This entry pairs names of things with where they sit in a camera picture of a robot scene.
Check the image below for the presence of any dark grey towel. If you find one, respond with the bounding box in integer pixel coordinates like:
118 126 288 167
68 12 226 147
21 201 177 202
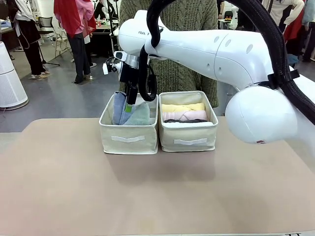
163 118 209 124

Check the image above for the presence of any blue cone towel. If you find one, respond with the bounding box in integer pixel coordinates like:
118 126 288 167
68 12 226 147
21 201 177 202
112 91 129 125

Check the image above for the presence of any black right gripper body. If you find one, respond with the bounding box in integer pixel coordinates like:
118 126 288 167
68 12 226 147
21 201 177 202
119 62 140 87

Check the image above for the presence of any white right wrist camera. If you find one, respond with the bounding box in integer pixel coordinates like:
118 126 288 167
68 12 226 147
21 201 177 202
102 57 122 76

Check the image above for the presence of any green cone towel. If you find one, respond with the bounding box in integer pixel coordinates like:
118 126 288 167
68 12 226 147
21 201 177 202
122 102 151 126

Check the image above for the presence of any beige fabric storage bin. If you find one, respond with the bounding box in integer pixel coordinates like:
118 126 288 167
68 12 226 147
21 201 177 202
98 91 159 155
158 90 219 152

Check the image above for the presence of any person in red and pink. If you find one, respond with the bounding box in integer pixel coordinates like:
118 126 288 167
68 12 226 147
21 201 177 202
53 0 96 85

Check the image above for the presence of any black sleeved right arm cable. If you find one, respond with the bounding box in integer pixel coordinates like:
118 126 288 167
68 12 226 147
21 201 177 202
138 0 315 117

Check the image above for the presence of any white cylindrical air purifier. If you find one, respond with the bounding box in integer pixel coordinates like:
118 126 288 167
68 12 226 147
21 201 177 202
0 41 29 108

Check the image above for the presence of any yellow towel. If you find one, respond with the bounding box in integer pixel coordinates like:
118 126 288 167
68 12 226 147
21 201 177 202
161 102 206 114

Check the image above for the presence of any person in green knit sweater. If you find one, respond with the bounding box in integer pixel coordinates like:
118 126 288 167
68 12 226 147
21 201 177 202
118 0 219 108

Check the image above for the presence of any pink towel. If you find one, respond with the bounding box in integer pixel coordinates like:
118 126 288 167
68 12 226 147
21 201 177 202
162 110 209 122

